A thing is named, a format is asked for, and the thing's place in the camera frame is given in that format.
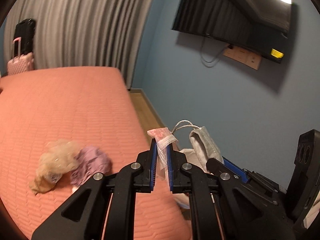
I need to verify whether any purple cloth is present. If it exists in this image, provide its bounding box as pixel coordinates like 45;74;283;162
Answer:
71;146;112;187

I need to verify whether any pink snack wrapper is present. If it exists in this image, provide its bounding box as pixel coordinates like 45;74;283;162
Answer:
147;127;177;180

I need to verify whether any grey pleated curtain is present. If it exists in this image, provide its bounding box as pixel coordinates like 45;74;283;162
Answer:
3;0;152;87

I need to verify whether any grey cloth pouch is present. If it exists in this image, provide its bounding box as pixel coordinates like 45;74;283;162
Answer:
171;119;224;173

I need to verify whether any orange quilted bed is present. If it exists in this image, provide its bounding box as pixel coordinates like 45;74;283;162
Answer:
0;66;192;240

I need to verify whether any wall mounted black television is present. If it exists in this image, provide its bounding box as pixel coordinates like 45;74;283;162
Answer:
172;0;292;63

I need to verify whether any yellow television sticker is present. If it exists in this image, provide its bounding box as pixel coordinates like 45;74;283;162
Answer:
271;48;284;59

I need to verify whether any black television cable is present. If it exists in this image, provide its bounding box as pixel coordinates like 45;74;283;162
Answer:
199;36;230;68

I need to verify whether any beige sheer mesh bag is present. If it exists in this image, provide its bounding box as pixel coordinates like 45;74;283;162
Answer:
29;139;81;195

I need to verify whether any black suitcase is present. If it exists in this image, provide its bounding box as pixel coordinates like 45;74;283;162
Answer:
14;18;36;55

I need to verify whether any pink hard suitcase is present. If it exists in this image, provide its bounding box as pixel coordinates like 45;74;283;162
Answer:
7;37;34;75

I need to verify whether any beige wall socket panel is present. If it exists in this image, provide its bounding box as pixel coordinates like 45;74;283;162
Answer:
223;44;262;70

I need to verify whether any white lined trash bin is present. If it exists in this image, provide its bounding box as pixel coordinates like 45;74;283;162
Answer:
172;147;201;209

